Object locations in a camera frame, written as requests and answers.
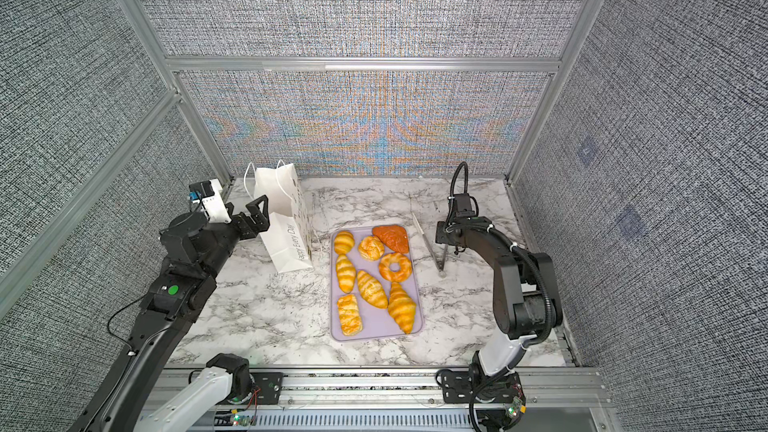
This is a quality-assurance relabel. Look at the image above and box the small round croissant top left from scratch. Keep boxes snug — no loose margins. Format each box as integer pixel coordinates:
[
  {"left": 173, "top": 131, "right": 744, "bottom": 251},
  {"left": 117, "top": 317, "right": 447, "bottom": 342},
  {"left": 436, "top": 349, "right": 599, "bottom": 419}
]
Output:
[{"left": 333, "top": 230, "right": 355, "bottom": 255}]

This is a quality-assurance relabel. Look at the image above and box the rectangular flaky pastry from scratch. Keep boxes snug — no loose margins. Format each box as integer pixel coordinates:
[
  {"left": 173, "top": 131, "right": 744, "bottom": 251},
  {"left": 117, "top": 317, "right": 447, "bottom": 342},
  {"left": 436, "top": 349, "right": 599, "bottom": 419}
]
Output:
[{"left": 337, "top": 294, "right": 363, "bottom": 336}]

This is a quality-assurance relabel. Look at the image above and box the croissant centre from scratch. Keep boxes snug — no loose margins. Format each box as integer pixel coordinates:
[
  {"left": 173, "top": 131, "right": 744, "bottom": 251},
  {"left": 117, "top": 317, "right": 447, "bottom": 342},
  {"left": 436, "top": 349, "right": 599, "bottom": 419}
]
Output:
[{"left": 357, "top": 270, "right": 389, "bottom": 309}]

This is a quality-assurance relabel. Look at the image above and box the large croissant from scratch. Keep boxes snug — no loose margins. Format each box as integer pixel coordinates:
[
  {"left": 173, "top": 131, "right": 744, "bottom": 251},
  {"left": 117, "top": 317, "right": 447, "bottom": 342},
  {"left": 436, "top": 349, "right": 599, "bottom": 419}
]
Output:
[{"left": 388, "top": 282, "right": 417, "bottom": 334}]

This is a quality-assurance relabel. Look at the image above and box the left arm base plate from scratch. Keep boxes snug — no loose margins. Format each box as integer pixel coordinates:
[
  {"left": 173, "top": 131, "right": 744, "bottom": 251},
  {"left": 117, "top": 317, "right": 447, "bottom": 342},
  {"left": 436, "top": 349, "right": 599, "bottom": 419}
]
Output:
[{"left": 224, "top": 372, "right": 284, "bottom": 408}]

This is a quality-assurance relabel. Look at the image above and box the reddish brown triangular bread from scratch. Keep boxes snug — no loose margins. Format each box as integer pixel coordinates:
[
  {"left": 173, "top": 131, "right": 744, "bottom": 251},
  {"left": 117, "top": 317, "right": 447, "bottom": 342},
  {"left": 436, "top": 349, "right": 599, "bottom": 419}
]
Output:
[{"left": 372, "top": 225, "right": 410, "bottom": 254}]

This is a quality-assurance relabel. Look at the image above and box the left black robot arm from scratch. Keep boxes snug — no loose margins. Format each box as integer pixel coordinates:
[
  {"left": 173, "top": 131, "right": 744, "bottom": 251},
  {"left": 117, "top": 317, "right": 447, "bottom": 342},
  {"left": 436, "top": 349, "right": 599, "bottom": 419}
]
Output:
[{"left": 70, "top": 195, "right": 270, "bottom": 431}]

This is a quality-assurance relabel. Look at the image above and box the aluminium front rail frame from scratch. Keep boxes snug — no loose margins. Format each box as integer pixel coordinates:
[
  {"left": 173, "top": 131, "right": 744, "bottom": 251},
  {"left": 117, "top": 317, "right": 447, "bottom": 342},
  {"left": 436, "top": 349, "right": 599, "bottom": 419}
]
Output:
[{"left": 129, "top": 366, "right": 622, "bottom": 431}]

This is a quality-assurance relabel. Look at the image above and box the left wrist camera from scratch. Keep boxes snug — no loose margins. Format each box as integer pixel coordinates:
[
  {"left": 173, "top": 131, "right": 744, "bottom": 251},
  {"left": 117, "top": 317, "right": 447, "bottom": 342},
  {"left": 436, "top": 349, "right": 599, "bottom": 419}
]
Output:
[{"left": 189, "top": 179, "right": 231, "bottom": 223}]

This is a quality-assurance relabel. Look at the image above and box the round flaky bun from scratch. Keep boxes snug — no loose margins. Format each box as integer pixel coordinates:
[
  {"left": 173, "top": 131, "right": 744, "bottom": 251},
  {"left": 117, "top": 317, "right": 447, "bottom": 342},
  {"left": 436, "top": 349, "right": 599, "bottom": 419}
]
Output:
[{"left": 358, "top": 235, "right": 386, "bottom": 262}]

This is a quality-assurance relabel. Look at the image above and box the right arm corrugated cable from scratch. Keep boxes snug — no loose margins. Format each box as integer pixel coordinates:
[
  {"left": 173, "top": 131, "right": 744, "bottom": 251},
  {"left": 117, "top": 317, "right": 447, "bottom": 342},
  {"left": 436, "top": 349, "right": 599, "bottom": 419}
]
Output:
[{"left": 446, "top": 161, "right": 564, "bottom": 432}]

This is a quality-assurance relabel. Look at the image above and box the croissant left middle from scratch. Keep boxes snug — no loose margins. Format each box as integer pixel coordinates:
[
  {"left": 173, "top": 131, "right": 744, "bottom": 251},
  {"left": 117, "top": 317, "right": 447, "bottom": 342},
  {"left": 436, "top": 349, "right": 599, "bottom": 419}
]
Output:
[{"left": 335, "top": 254, "right": 357, "bottom": 294}]

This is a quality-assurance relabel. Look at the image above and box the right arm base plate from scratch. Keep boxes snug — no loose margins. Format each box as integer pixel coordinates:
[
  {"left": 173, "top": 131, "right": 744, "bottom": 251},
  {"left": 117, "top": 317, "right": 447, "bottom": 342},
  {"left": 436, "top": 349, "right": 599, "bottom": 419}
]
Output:
[{"left": 435, "top": 368, "right": 527, "bottom": 406}]

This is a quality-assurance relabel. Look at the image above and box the glazed ring donut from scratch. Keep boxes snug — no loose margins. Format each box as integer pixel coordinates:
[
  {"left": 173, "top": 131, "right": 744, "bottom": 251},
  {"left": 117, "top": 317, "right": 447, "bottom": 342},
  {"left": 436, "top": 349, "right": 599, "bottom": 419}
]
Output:
[{"left": 378, "top": 252, "right": 413, "bottom": 283}]

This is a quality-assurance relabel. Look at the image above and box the white paper gift bag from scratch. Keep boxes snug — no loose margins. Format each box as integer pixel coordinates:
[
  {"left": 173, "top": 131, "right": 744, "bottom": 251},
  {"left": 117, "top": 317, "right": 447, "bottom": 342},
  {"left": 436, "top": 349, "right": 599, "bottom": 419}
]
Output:
[{"left": 243, "top": 160, "right": 313, "bottom": 273}]

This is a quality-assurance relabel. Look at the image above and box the lavender plastic tray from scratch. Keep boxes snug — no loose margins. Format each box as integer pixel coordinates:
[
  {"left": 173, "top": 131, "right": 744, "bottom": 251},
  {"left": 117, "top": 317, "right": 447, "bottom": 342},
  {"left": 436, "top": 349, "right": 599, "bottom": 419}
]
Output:
[{"left": 330, "top": 224, "right": 424, "bottom": 342}]

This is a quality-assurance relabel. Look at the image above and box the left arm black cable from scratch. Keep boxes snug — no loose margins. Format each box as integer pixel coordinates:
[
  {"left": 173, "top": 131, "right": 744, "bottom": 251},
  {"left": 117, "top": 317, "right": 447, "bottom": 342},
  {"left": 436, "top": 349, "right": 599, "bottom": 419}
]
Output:
[{"left": 106, "top": 293, "right": 148, "bottom": 352}]

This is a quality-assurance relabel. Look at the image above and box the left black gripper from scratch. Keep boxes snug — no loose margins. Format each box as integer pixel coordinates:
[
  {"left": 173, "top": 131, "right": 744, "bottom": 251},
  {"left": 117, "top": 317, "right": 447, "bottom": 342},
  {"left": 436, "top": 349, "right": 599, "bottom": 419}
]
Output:
[{"left": 203, "top": 194, "right": 271, "bottom": 283}]

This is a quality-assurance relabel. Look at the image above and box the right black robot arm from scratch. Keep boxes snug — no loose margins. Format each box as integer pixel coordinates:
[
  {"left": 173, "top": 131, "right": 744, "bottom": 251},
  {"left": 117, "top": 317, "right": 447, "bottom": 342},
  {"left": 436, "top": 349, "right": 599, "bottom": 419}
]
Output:
[{"left": 436, "top": 192, "right": 562, "bottom": 401}]

